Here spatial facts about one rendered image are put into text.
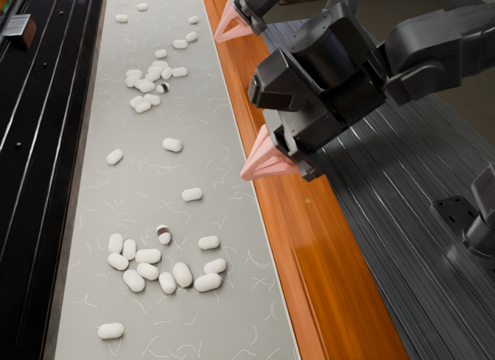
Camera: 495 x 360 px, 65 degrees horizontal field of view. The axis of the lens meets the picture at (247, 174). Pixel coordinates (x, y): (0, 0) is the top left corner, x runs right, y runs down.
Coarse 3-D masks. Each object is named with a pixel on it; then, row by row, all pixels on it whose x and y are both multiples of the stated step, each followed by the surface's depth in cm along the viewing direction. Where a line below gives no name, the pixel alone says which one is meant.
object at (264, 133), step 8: (264, 128) 49; (264, 136) 48; (256, 144) 50; (248, 160) 51; (272, 160) 52; (280, 160) 52; (256, 168) 53; (264, 168) 52; (304, 168) 47; (312, 168) 47; (304, 176) 48; (312, 176) 48
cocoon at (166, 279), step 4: (164, 272) 53; (168, 272) 53; (160, 276) 53; (164, 276) 52; (168, 276) 53; (160, 280) 52; (164, 280) 52; (168, 280) 52; (172, 280) 52; (164, 284) 52; (168, 284) 52; (172, 284) 52; (164, 288) 52; (168, 288) 51; (172, 288) 52; (168, 292) 52; (172, 292) 52
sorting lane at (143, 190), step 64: (128, 0) 120; (192, 0) 120; (128, 64) 94; (192, 64) 94; (128, 128) 77; (192, 128) 77; (128, 192) 65; (192, 256) 57; (256, 256) 57; (64, 320) 50; (128, 320) 50; (192, 320) 50; (256, 320) 50
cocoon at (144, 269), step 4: (140, 264) 54; (144, 264) 54; (148, 264) 54; (140, 268) 53; (144, 268) 53; (148, 268) 53; (152, 268) 53; (156, 268) 54; (140, 272) 53; (144, 272) 53; (148, 272) 53; (152, 272) 53; (156, 272) 53; (144, 276) 53; (148, 276) 53; (152, 276) 53; (156, 276) 53
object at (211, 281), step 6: (204, 276) 52; (210, 276) 52; (216, 276) 52; (198, 282) 52; (204, 282) 52; (210, 282) 52; (216, 282) 52; (198, 288) 52; (204, 288) 52; (210, 288) 52
